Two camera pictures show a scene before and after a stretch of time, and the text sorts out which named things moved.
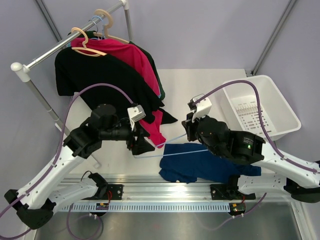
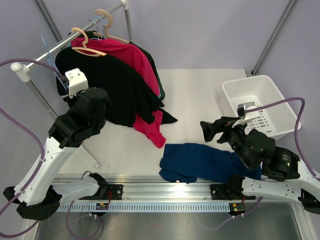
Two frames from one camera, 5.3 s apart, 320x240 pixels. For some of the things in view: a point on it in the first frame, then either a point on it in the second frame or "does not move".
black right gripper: [189, 126] to [224, 124]
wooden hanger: [87, 50] does not move
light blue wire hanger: [172, 154] to [64, 84]
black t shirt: [97, 79] does not move
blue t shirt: [189, 162] does not move
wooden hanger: [105, 35] does not move
